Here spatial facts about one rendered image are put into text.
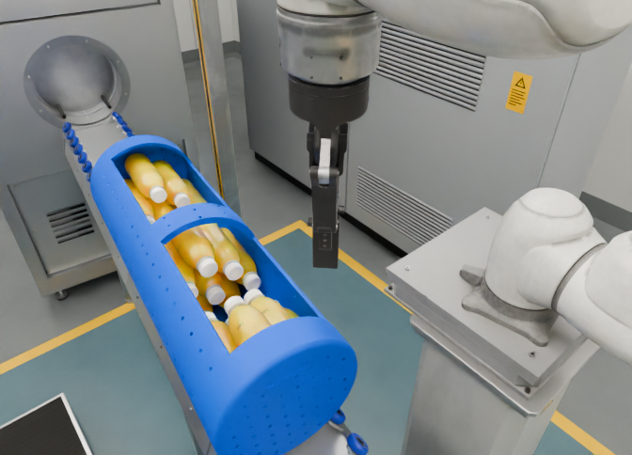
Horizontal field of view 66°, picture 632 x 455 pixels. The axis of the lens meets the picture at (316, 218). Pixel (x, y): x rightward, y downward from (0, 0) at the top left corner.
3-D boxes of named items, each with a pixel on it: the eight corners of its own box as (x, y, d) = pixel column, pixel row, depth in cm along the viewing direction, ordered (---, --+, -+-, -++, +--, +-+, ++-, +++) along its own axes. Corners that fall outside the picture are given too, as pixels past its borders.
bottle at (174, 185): (174, 162, 144) (197, 191, 132) (166, 182, 147) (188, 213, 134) (151, 157, 140) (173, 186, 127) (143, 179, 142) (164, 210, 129)
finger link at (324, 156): (340, 114, 46) (338, 138, 42) (339, 162, 49) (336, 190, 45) (315, 113, 46) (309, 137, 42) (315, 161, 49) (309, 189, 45)
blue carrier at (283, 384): (197, 199, 157) (176, 120, 140) (360, 406, 98) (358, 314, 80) (109, 235, 147) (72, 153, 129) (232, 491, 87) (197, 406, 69)
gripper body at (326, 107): (293, 53, 48) (295, 137, 54) (281, 86, 41) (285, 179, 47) (370, 55, 48) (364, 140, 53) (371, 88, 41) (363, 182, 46)
